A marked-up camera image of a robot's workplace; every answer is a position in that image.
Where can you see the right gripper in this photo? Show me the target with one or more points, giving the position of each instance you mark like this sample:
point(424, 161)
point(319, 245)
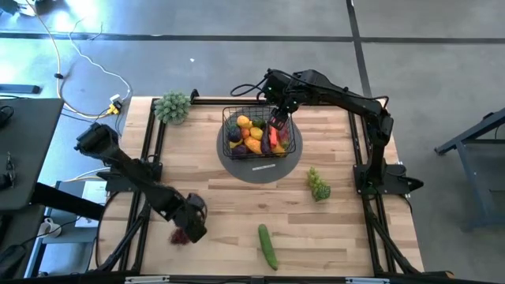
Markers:
point(282, 92)

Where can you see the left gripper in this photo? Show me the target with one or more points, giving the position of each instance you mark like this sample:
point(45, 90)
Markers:
point(189, 213)

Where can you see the red grape bunch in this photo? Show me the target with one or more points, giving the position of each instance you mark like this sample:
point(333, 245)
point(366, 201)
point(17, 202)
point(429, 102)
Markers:
point(178, 237)

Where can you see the orange yellow mango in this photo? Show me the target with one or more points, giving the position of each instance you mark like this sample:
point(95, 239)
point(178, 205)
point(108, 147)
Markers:
point(278, 150)
point(253, 145)

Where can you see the green cucumber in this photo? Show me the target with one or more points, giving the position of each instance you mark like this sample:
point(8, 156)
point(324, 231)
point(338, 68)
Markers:
point(267, 248)

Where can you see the green grape bunch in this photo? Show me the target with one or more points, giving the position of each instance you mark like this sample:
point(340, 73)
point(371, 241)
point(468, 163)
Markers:
point(319, 185)

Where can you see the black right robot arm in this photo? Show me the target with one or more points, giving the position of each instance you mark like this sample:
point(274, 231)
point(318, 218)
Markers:
point(355, 104)

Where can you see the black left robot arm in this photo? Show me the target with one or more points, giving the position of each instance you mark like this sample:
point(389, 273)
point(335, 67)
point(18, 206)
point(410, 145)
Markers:
point(130, 173)

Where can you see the white light bar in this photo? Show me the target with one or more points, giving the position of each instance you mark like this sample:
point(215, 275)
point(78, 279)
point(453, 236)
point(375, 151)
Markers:
point(367, 281)
point(147, 279)

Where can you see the white label strip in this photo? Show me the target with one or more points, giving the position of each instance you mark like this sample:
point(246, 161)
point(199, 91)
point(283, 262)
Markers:
point(263, 167)

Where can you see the green potted plant white pot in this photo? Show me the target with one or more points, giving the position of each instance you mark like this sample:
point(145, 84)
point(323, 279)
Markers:
point(171, 107)

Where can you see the white paper stack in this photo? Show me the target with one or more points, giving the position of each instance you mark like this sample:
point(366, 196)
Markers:
point(94, 193)

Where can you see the black desk leg beam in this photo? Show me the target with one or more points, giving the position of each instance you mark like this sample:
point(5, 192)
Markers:
point(67, 201)

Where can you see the white mug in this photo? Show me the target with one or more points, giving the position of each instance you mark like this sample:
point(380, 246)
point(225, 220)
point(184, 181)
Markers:
point(49, 227)

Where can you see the yellow plug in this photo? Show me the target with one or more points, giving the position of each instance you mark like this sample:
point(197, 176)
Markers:
point(113, 109)

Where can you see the white power adapter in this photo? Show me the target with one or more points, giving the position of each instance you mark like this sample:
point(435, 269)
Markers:
point(117, 98)

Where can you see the black desk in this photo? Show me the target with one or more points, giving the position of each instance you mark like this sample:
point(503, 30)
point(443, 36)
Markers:
point(31, 150)

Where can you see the flat black bar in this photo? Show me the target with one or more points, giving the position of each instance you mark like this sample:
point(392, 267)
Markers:
point(19, 88)

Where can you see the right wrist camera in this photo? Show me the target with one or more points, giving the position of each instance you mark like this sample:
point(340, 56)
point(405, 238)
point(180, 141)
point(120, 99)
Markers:
point(278, 117)

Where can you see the black aluminium table frame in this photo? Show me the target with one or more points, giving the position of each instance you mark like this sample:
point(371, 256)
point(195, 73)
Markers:
point(213, 102)

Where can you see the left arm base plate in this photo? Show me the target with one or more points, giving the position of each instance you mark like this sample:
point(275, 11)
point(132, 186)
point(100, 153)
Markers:
point(114, 185)

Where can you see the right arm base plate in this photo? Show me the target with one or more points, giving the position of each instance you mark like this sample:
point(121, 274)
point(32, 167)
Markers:
point(394, 185)

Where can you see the grey blue table frame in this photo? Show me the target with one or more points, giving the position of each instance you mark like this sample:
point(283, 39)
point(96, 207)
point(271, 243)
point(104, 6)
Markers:
point(473, 130)

